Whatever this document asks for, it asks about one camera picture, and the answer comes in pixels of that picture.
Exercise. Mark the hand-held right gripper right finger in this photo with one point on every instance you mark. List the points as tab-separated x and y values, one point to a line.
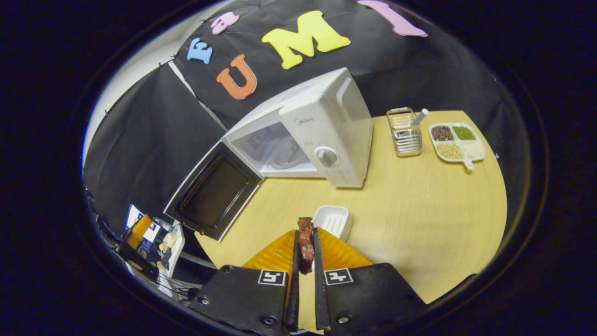
364	298

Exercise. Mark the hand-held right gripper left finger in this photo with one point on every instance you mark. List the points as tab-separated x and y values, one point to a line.
247	298

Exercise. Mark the red meat piece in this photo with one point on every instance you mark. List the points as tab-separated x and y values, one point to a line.
306	247

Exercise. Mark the white microwave oven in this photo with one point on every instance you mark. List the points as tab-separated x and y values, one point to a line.
336	130

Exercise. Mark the white rectangular dish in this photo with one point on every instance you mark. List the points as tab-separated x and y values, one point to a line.
333	221

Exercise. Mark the orange and black box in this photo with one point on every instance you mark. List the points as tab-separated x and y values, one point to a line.
139	238

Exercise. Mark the white divided tray of grains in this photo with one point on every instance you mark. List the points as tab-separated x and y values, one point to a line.
459	151

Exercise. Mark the white frame stand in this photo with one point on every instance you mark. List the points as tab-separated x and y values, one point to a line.
177	242

